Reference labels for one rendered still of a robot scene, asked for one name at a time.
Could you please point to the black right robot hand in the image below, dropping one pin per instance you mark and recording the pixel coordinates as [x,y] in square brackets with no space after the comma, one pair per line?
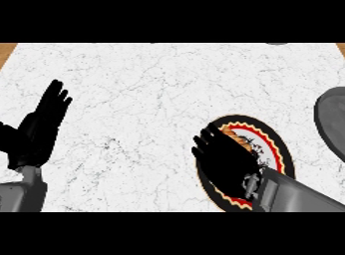
[227,162]

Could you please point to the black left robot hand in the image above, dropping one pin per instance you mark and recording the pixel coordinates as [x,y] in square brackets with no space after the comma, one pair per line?
[37,132]

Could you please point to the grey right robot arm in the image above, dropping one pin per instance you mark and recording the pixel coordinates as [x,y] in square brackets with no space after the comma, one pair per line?
[293,194]

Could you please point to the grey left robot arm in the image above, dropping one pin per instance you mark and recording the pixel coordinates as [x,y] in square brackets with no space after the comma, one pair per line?
[14,192]

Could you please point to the brown croissant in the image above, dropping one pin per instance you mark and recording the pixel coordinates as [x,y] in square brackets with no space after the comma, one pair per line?
[231,133]

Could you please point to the black patterned plate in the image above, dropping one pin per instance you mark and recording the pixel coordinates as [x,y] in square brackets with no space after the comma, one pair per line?
[274,146]

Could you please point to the dark grey pan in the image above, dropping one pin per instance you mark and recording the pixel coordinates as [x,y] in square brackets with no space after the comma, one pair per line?
[342,124]

